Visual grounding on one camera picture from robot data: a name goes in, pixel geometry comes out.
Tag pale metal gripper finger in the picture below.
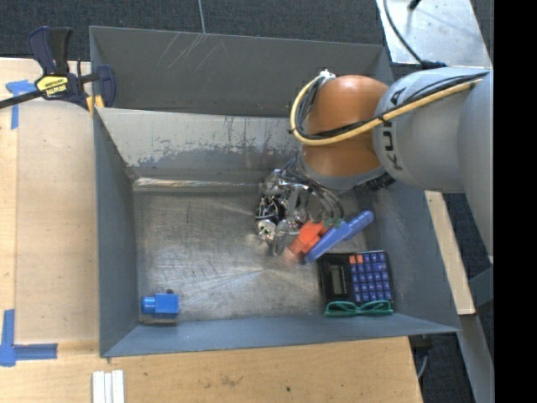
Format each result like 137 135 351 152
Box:
275 218 300 248
255 218 280 258

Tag orange plastic block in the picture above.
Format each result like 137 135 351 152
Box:
286 220 327 256

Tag grey metal bin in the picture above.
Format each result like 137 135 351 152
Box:
87 25 463 359

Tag black calculator with blue keys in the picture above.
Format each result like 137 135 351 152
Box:
316 249 396 306

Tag green sunglasses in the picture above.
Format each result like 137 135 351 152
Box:
323 300 395 318

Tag blue toy block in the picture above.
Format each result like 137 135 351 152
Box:
140 292 181 317

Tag pale wood board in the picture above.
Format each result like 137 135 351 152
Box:
13 98 104 348

